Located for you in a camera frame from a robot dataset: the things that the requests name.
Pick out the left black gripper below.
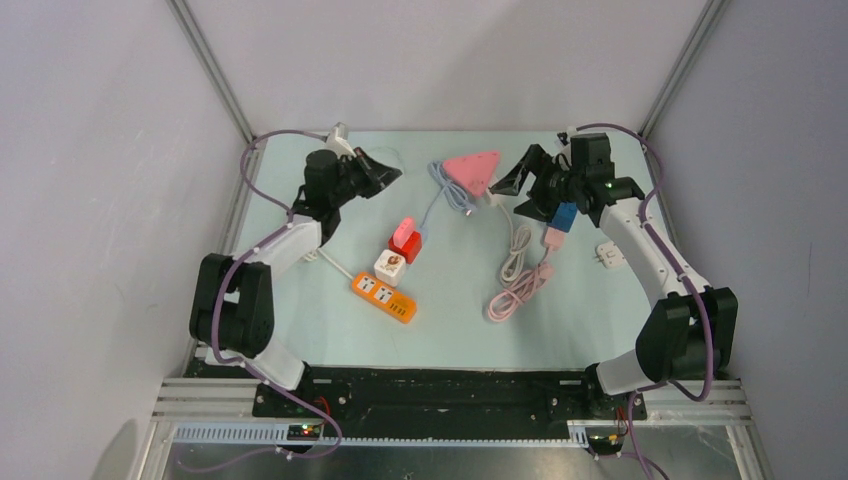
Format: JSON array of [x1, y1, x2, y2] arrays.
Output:
[[330, 148, 402, 208]]

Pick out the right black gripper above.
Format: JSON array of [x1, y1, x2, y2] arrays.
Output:
[[489, 144, 583, 223]]

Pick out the white power strip with cable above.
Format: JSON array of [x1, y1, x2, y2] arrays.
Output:
[[486, 192, 532, 287]]

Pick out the blue cube socket adapter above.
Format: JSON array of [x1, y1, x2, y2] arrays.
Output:
[[548, 202, 579, 233]]

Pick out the pink triangular power strip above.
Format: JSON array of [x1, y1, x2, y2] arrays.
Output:
[[442, 151, 501, 198]]

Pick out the light blue cable with plug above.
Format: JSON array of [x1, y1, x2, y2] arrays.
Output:
[[419, 160, 478, 240]]

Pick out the pink square plug adapter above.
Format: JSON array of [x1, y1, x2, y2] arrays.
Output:
[[391, 216, 416, 247]]

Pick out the red cube socket adapter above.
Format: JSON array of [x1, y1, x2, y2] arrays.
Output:
[[388, 231, 423, 265]]

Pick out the white cube socket adapter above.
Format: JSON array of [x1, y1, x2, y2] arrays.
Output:
[[373, 249, 407, 287]]

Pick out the pink power strip with cable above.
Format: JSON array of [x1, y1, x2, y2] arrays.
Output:
[[486, 227, 566, 323]]

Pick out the white square plug adapter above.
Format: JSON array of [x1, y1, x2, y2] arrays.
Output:
[[595, 241, 627, 269]]

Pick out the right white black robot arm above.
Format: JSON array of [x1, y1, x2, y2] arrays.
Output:
[[489, 131, 738, 418]]

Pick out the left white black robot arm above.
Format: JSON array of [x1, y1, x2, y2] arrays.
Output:
[[188, 148, 402, 416]]

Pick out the orange power strip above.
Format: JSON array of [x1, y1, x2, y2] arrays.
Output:
[[351, 272, 417, 324]]

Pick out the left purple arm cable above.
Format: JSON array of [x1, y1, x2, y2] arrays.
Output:
[[173, 129, 346, 476]]

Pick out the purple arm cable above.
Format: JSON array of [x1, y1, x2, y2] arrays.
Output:
[[173, 129, 346, 476], [574, 121, 717, 480]]

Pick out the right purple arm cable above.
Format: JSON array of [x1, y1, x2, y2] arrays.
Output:
[[574, 121, 717, 480]]

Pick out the aluminium frame rail front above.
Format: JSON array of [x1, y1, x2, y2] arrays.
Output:
[[152, 378, 754, 426]]

